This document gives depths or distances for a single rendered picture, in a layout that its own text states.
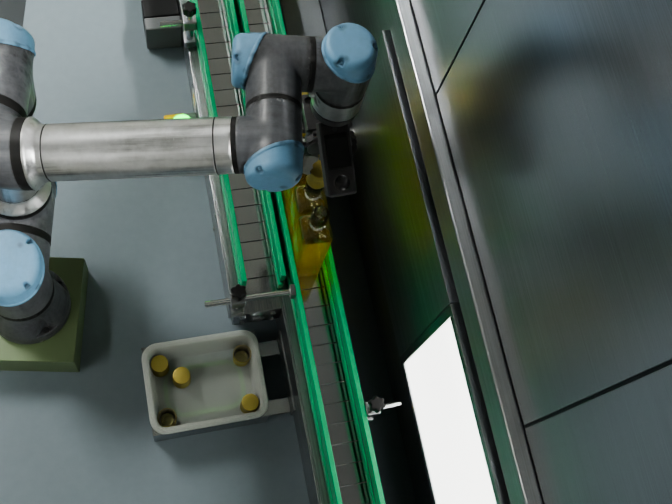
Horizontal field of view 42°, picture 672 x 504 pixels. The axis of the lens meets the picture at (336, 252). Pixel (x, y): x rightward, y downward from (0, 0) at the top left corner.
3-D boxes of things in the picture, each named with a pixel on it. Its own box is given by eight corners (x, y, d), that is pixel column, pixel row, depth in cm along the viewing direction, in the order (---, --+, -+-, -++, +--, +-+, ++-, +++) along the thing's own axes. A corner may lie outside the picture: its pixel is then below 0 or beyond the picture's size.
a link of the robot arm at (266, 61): (232, 89, 113) (318, 94, 115) (233, 17, 118) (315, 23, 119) (230, 121, 121) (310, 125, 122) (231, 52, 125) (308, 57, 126)
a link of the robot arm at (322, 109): (370, 106, 127) (315, 112, 125) (364, 122, 131) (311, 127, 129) (359, 61, 129) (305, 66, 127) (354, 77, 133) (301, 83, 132)
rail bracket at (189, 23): (197, 51, 189) (197, 14, 176) (162, 54, 187) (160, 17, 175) (194, 35, 190) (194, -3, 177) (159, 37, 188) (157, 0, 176)
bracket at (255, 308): (279, 320, 177) (283, 311, 171) (232, 328, 176) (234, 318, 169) (276, 303, 179) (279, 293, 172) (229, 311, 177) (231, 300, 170)
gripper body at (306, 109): (340, 108, 145) (353, 69, 134) (351, 156, 142) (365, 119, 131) (294, 113, 143) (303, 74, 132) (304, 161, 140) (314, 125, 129)
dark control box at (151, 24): (182, 48, 203) (182, 26, 195) (147, 51, 201) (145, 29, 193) (177, 17, 205) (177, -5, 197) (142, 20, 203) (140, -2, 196)
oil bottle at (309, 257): (319, 274, 175) (336, 236, 155) (291, 278, 174) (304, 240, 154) (314, 247, 177) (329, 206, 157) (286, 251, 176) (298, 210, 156)
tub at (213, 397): (267, 422, 176) (271, 415, 168) (153, 442, 172) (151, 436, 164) (252, 338, 182) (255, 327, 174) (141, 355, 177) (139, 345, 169)
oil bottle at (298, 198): (315, 246, 177) (331, 205, 157) (287, 250, 176) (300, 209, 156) (309, 220, 179) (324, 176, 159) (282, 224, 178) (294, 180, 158)
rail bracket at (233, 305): (292, 309, 171) (299, 289, 160) (205, 322, 168) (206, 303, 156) (289, 294, 172) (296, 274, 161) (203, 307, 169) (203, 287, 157)
